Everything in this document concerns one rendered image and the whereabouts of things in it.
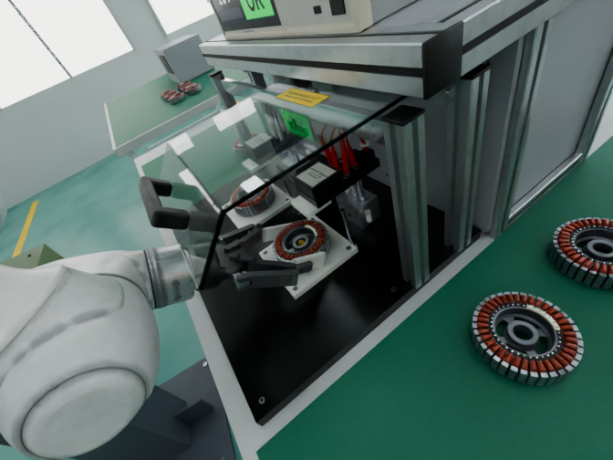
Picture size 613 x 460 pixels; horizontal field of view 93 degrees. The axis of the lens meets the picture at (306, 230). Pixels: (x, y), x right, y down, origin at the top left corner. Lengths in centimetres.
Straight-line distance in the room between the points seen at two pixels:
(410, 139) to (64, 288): 34
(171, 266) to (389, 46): 37
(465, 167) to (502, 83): 10
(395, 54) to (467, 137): 15
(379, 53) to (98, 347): 34
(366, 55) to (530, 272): 40
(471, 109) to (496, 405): 35
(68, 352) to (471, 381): 43
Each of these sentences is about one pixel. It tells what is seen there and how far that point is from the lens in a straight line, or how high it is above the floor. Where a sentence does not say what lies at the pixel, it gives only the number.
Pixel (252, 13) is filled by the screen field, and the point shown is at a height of 115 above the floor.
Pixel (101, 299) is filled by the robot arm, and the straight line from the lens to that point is 31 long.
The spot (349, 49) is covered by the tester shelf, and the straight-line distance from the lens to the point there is 35.
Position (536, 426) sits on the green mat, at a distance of 47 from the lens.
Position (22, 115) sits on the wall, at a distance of 526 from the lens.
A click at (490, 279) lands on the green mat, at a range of 55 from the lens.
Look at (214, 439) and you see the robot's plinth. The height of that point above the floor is 2.
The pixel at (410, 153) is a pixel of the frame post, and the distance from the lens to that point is 33.
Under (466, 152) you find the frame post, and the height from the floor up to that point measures 96.
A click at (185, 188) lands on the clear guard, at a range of 35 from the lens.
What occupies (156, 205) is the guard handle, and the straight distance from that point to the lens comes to 32.
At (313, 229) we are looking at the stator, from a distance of 56.
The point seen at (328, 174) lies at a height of 92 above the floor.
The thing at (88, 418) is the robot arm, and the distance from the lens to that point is 28.
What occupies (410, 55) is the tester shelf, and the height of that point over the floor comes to 111.
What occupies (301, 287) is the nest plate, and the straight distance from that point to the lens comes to 53.
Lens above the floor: 119
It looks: 41 degrees down
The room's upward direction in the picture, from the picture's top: 23 degrees counter-clockwise
